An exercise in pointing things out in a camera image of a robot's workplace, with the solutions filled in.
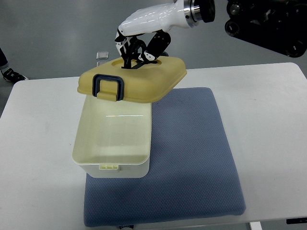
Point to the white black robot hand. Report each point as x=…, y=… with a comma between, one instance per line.
x=144, y=36

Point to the yellow box lid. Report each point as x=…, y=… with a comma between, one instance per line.
x=142, y=83

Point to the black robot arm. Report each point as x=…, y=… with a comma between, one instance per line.
x=277, y=25

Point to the white storage box base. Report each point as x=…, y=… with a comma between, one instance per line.
x=113, y=139

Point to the upper metal floor plate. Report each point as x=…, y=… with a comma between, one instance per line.
x=101, y=55

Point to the metal floor plate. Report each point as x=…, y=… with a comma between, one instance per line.
x=101, y=63
x=101, y=55

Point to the lower metal floor plate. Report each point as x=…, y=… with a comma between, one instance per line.
x=101, y=63

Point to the black white sneaker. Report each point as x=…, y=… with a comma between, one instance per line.
x=11, y=76

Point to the dark trouser leg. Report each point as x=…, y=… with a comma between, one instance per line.
x=3, y=60

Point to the blue padded mat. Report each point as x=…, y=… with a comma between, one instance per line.
x=192, y=172

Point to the black table control panel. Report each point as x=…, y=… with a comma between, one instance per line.
x=296, y=220

